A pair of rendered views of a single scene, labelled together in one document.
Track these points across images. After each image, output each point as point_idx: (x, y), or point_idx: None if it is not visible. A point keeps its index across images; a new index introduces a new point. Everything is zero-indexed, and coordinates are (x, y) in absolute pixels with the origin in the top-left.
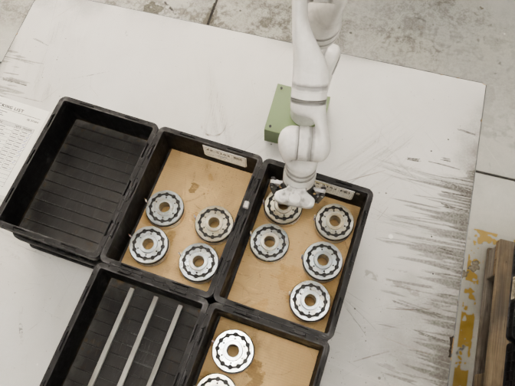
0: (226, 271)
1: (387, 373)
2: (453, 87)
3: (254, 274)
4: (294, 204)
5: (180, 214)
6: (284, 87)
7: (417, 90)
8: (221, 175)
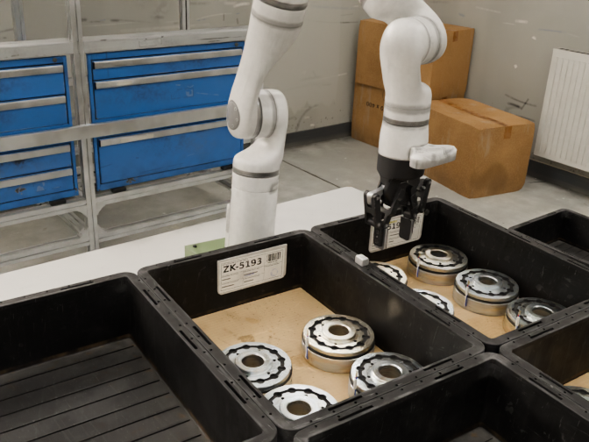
0: (452, 316)
1: None
2: (331, 197)
3: None
4: (442, 157)
5: (286, 354)
6: (197, 245)
7: (308, 210)
8: (261, 310)
